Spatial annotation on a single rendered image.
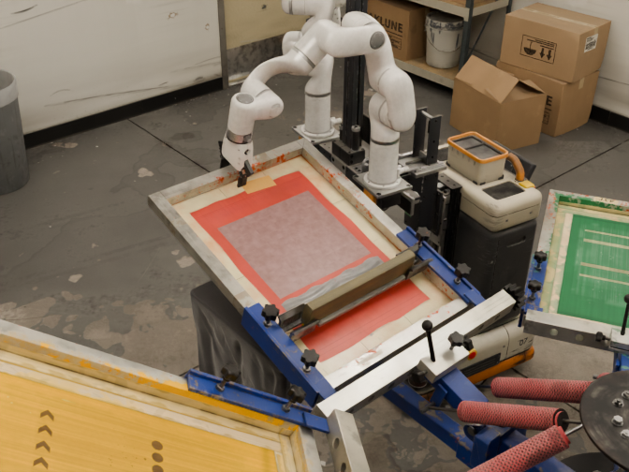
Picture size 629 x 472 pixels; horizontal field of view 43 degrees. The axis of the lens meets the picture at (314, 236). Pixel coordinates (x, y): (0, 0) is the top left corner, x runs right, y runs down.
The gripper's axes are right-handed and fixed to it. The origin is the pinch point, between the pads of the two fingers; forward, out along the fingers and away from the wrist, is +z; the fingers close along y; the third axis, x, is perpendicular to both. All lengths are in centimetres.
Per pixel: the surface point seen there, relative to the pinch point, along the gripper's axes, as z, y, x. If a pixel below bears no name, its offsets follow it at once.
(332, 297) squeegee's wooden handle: -9, -59, 11
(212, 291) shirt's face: 27.8, -17.7, 16.2
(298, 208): 1.1, -20.7, -9.6
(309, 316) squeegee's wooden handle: -6, -59, 18
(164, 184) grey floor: 177, 169, -91
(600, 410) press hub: -39, -125, 6
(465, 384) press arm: -6, -96, -2
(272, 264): 1.5, -35.1, 10.9
